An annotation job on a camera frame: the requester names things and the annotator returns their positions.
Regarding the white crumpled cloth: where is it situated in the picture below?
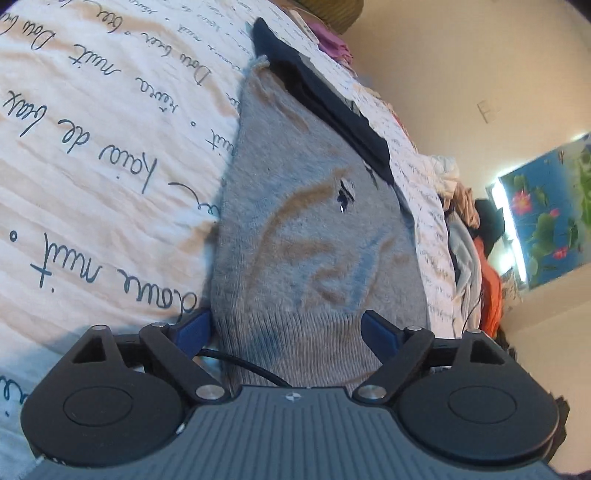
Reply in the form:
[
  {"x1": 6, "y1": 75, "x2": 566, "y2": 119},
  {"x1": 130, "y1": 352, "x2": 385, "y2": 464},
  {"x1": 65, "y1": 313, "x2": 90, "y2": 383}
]
[{"x1": 430, "y1": 154, "x2": 463, "y2": 195}]

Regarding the white script-printed blanket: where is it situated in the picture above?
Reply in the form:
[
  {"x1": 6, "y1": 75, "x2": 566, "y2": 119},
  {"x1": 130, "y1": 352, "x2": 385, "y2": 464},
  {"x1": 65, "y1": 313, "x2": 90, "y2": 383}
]
[{"x1": 0, "y1": 0, "x2": 464, "y2": 480}]

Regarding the grey knit sweater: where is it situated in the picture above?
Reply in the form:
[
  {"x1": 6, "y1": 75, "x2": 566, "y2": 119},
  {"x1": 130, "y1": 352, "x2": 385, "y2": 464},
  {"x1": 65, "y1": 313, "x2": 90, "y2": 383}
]
[{"x1": 210, "y1": 55, "x2": 428, "y2": 395}]

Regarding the tan cloth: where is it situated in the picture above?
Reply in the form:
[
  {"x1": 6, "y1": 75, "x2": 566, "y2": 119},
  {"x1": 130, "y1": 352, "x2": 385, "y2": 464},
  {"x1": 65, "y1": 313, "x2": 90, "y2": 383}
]
[{"x1": 454, "y1": 182, "x2": 481, "y2": 228}]

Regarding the white light strip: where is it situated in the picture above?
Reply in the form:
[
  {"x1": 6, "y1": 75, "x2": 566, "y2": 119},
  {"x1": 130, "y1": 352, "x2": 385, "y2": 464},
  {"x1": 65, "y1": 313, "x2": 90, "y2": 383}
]
[{"x1": 486, "y1": 177, "x2": 528, "y2": 283}]

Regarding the dark navy garment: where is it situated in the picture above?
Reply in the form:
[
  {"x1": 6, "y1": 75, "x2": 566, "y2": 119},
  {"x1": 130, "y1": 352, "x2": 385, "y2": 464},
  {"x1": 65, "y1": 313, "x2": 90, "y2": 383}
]
[{"x1": 252, "y1": 17, "x2": 394, "y2": 186}]

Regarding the lotus flower wall poster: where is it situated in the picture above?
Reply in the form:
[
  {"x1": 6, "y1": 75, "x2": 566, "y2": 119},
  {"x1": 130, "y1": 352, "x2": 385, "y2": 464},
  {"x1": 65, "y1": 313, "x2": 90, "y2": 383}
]
[{"x1": 500, "y1": 133, "x2": 591, "y2": 291}]

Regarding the black cloth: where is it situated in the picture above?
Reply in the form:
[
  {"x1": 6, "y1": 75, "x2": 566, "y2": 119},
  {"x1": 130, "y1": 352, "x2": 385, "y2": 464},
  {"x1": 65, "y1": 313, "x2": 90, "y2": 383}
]
[{"x1": 473, "y1": 198, "x2": 509, "y2": 251}]

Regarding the light grey cloth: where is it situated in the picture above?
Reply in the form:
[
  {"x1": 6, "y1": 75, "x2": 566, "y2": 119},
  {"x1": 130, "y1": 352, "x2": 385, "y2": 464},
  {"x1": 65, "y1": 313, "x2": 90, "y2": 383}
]
[{"x1": 447, "y1": 220, "x2": 484, "y2": 326}]

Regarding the floral patterned cushion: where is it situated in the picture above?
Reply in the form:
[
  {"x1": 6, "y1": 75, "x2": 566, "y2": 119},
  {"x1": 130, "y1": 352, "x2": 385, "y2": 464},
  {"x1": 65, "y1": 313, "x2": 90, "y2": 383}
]
[{"x1": 501, "y1": 267, "x2": 526, "y2": 304}]

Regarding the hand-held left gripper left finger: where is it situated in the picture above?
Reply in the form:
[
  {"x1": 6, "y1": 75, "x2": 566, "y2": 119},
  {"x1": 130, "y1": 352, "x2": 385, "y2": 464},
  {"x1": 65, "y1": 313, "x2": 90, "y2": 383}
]
[{"x1": 67, "y1": 310, "x2": 229, "y2": 407}]

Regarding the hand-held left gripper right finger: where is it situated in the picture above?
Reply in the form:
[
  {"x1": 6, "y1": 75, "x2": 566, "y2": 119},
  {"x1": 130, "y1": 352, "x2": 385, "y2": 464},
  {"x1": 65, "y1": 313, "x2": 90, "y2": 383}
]
[{"x1": 352, "y1": 310, "x2": 510, "y2": 407}]

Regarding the white wall switch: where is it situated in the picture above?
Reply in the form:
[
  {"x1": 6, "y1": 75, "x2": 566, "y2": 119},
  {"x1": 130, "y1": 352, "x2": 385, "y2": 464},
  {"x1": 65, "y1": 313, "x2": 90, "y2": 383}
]
[{"x1": 477, "y1": 99, "x2": 502, "y2": 124}]

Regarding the olive upholstered headboard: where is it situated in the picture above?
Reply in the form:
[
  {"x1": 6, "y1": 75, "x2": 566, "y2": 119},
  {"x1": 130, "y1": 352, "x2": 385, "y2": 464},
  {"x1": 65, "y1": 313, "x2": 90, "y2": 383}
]
[{"x1": 272, "y1": 0, "x2": 366, "y2": 36}]

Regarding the purple cloth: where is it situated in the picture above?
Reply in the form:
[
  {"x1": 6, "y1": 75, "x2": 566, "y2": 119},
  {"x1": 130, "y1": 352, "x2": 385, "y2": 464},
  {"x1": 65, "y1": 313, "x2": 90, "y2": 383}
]
[{"x1": 313, "y1": 17, "x2": 355, "y2": 64}]

